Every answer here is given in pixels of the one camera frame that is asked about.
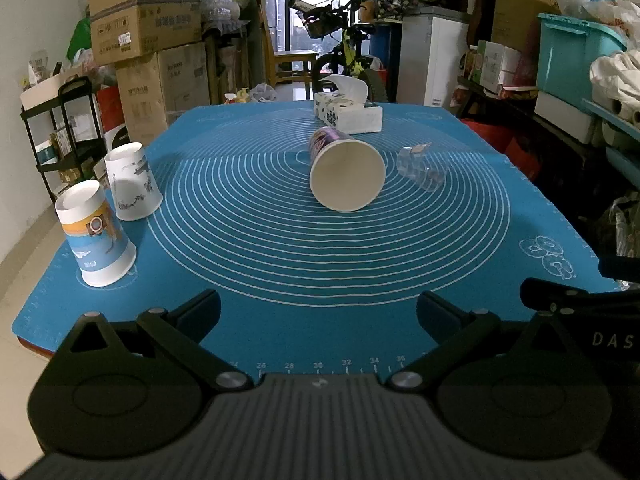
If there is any purple paper cup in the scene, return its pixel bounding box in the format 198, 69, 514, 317
309, 126, 386, 212

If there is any blue orange paper cup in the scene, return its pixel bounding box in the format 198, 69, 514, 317
54, 180, 137, 288

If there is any clear plastic cup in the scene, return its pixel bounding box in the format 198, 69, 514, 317
396, 143, 446, 193

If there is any white patterned paper cup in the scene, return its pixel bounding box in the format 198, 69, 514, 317
105, 142, 163, 221

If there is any white plastic bags pile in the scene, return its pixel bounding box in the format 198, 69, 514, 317
589, 49, 640, 127

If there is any blue silicone baking mat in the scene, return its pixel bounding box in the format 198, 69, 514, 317
12, 102, 615, 377

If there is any teal plastic storage bin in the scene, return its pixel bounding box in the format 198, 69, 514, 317
537, 13, 627, 110

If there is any black metal shelf rack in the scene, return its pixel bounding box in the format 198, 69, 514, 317
19, 75, 109, 205

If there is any white tissue box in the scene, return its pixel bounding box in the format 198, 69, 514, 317
314, 74, 383, 134

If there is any white cabinet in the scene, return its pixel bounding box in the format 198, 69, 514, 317
396, 6, 469, 108

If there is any tall brown cardboard box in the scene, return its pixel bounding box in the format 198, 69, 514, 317
491, 0, 560, 60

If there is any lower cardboard box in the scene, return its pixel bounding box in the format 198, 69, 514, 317
115, 42, 210, 145

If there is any wooden chair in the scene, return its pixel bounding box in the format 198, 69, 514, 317
256, 0, 318, 100

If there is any black green bicycle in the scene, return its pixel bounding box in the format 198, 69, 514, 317
288, 0, 388, 103

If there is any top cardboard box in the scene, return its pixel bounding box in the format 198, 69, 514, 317
88, 0, 202, 65

